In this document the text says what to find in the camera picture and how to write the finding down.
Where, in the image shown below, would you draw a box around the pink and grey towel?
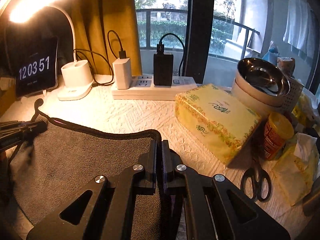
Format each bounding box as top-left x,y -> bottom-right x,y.
11,99 -> 162,239

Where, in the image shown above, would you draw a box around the cardboard box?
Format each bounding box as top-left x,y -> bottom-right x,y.
0,77 -> 16,116

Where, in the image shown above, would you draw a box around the black scissors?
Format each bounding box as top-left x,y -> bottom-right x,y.
240,154 -> 272,203

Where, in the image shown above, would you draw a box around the tablet showing clock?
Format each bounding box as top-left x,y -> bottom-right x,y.
16,36 -> 58,98

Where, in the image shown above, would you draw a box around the yellow tissue box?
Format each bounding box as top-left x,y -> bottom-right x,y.
175,83 -> 262,166

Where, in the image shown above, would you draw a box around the cream knitted tablecloth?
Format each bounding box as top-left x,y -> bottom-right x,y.
0,74 -> 312,240

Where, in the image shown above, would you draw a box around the yellow tissue packet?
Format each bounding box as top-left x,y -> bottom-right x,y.
272,133 -> 319,206

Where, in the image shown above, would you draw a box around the orange lidded jar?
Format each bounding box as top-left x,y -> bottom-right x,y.
262,112 -> 295,161

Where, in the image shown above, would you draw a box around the white bowl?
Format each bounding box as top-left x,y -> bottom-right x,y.
231,77 -> 288,117

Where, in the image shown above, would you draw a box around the white power strip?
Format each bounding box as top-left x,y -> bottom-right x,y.
111,75 -> 197,101

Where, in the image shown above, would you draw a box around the white desk lamp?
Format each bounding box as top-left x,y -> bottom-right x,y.
9,0 -> 94,101

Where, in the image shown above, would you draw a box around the stainless steel bowl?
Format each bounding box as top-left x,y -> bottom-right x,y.
237,57 -> 290,97

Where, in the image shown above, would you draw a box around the white plastic basket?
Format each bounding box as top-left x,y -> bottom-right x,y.
281,77 -> 304,113

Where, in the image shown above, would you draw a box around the mustard yellow curtain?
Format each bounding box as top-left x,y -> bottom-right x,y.
70,0 -> 142,75

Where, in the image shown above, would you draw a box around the white hanging shirt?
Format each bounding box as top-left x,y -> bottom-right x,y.
283,0 -> 316,60

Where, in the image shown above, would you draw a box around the white charger with cable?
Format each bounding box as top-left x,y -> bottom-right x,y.
107,29 -> 133,90

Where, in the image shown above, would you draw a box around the black charger with cable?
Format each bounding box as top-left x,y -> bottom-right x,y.
153,33 -> 185,87

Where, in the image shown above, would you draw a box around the black window frame post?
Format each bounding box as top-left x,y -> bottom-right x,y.
182,0 -> 214,83

